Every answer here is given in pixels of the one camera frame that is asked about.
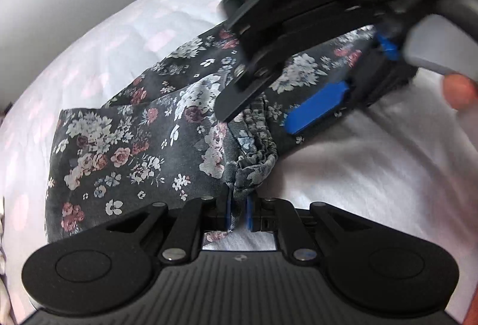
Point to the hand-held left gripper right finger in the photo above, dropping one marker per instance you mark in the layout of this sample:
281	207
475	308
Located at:
249	214

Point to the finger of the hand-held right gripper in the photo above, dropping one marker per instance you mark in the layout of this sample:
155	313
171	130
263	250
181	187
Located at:
317	106
239	97

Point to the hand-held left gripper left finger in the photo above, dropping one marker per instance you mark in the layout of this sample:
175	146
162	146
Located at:
228	214

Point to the dark floral pants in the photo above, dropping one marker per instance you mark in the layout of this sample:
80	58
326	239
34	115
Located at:
130	145

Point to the person's right hand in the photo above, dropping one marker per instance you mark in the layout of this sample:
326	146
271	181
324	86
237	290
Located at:
458	90

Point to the bed with pink dotted sheet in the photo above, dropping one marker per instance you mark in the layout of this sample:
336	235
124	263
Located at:
93	29

